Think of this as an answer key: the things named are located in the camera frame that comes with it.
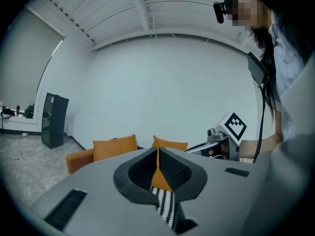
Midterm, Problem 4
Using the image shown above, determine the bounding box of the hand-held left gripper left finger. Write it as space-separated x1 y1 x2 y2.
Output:
31 147 177 236

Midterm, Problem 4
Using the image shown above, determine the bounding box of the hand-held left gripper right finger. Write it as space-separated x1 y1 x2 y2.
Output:
158 147 265 236

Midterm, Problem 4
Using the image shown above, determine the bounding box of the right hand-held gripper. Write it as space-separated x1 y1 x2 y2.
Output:
183 111 248 161

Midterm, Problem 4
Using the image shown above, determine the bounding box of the black shoulder bag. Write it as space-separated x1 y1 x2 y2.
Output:
0 108 16 120

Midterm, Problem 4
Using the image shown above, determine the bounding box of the person's right forearm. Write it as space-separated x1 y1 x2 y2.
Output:
238 129 284 161

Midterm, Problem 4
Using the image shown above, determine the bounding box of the orange sofa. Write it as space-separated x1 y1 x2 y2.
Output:
66 148 173 191

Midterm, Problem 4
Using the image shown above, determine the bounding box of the person's right hand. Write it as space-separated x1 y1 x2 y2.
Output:
208 141 231 159

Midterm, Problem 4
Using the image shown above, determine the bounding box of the black cabinet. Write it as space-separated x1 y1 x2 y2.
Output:
41 92 69 150

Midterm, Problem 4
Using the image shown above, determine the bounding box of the black chest-worn device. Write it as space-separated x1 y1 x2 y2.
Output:
247 52 269 89

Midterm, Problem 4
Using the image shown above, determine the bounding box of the person's striped shirt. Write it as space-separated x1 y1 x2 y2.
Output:
268 8 308 142

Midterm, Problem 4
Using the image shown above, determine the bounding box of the grey window blind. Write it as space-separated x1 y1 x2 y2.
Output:
0 7 66 108

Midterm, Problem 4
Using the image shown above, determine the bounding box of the person's head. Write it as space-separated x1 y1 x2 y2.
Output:
225 0 271 30

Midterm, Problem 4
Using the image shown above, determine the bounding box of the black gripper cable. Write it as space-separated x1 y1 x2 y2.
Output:
252 82 268 164

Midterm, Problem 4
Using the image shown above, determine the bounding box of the black camera bag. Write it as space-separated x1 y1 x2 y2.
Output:
23 104 35 119

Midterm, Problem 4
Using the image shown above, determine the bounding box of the black head-worn camera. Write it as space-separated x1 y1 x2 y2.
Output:
213 0 228 24

